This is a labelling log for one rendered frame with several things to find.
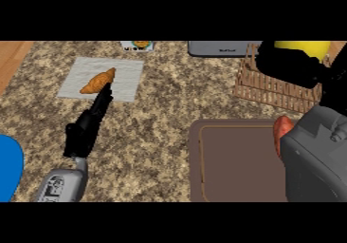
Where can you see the orange croissant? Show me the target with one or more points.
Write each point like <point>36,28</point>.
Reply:
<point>98,82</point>

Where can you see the dark grey appliance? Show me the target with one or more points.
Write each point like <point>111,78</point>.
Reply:
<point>223,48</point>

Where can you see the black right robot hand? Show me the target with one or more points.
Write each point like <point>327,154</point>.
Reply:
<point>293,66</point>

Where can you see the yellow lemon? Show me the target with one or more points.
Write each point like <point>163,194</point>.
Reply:
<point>307,47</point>

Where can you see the white cloth napkin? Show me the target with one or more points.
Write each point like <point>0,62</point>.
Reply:
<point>101,79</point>

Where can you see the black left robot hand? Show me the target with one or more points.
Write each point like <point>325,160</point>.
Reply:
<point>89,126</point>

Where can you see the orange-red vegetable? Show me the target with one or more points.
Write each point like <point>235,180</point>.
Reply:
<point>281,131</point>

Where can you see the blue round object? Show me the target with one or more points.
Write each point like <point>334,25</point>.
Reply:
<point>6,167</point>

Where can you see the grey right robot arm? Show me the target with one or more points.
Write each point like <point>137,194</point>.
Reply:
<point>318,158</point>

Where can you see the white printed box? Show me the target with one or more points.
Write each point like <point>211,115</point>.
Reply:
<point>137,46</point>

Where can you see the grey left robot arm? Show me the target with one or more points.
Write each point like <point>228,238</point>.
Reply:
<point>64,183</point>

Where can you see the brown tray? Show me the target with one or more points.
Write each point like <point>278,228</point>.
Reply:
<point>236,161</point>

